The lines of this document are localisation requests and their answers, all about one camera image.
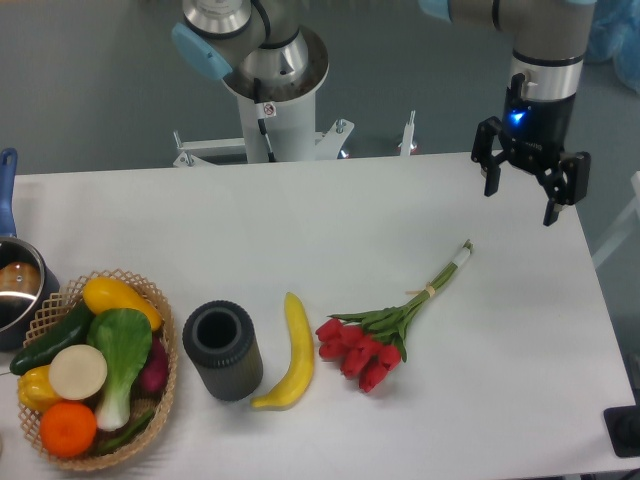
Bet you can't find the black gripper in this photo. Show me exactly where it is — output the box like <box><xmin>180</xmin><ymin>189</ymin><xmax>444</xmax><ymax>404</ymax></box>
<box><xmin>471</xmin><ymin>73</ymin><xmax>591</xmax><ymax>227</ymax></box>

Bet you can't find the red tulip bouquet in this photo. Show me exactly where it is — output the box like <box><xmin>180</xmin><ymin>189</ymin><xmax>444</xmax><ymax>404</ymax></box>
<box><xmin>315</xmin><ymin>241</ymin><xmax>474</xmax><ymax>393</ymax></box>

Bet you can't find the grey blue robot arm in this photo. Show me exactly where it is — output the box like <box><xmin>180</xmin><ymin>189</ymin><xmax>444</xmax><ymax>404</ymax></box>
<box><xmin>171</xmin><ymin>1</ymin><xmax>595</xmax><ymax>225</ymax></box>

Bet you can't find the blue plastic bag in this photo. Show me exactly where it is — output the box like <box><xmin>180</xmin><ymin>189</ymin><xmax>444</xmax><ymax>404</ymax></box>
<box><xmin>585</xmin><ymin>0</ymin><xmax>639</xmax><ymax>94</ymax></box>

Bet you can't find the black device at edge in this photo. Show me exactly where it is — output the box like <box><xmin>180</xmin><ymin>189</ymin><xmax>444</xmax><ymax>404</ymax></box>
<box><xmin>603</xmin><ymin>405</ymin><xmax>639</xmax><ymax>458</ymax></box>

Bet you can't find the yellow plastic banana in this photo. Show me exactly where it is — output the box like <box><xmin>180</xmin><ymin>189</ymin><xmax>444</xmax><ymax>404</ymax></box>
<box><xmin>250</xmin><ymin>292</ymin><xmax>315</xmax><ymax>410</ymax></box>

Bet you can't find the dark grey ribbed vase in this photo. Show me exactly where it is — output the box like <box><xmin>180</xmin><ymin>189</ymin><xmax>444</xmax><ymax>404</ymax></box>
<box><xmin>182</xmin><ymin>300</ymin><xmax>263</xmax><ymax>402</ymax></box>

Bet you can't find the purple sweet potato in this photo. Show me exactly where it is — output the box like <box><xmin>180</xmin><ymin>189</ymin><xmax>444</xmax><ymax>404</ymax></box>
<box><xmin>138</xmin><ymin>336</ymin><xmax>169</xmax><ymax>394</ymax></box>

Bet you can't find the green bok choy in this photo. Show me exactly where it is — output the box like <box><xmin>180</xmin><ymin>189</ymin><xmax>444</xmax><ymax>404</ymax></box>
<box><xmin>87</xmin><ymin>308</ymin><xmax>152</xmax><ymax>432</ymax></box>

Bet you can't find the yellow squash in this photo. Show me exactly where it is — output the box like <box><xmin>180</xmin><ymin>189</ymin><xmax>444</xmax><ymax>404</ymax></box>
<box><xmin>82</xmin><ymin>277</ymin><xmax>163</xmax><ymax>332</ymax></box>

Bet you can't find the green cucumber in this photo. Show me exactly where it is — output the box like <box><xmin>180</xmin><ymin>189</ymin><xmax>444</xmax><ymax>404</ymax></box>
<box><xmin>9</xmin><ymin>300</ymin><xmax>95</xmax><ymax>376</ymax></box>

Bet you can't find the woven wicker basket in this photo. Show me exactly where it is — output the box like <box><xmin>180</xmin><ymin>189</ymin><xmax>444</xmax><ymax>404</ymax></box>
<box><xmin>18</xmin><ymin>269</ymin><xmax>178</xmax><ymax>472</ymax></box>

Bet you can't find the round cream bun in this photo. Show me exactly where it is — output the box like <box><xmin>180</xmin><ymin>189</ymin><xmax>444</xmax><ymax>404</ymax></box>
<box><xmin>48</xmin><ymin>344</ymin><xmax>107</xmax><ymax>401</ymax></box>

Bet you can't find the green chili pepper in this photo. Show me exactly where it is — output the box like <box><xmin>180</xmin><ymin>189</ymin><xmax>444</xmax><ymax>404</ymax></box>
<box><xmin>91</xmin><ymin>409</ymin><xmax>155</xmax><ymax>456</ymax></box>

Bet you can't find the orange fruit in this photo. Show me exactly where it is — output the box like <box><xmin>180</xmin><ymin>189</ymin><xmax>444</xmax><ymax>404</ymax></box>
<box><xmin>39</xmin><ymin>402</ymin><xmax>97</xmax><ymax>458</ymax></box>

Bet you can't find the yellow bell pepper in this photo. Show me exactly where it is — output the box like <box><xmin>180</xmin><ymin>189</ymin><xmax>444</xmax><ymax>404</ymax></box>
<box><xmin>18</xmin><ymin>365</ymin><xmax>62</xmax><ymax>413</ymax></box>

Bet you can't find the white frame at right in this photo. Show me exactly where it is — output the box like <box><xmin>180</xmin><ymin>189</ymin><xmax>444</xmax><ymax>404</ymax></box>
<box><xmin>592</xmin><ymin>171</ymin><xmax>639</xmax><ymax>270</ymax></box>

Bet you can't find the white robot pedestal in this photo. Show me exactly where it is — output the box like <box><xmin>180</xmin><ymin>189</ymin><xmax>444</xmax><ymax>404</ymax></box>
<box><xmin>172</xmin><ymin>24</ymin><xmax>355</xmax><ymax>163</ymax></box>

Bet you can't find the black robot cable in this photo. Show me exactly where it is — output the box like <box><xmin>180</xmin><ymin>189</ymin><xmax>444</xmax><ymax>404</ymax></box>
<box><xmin>252</xmin><ymin>77</ymin><xmax>277</xmax><ymax>164</ymax></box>

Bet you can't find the blue handled saucepan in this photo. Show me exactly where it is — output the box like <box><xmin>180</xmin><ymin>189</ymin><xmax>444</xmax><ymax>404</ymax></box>
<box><xmin>1</xmin><ymin>148</ymin><xmax>60</xmax><ymax>352</ymax></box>

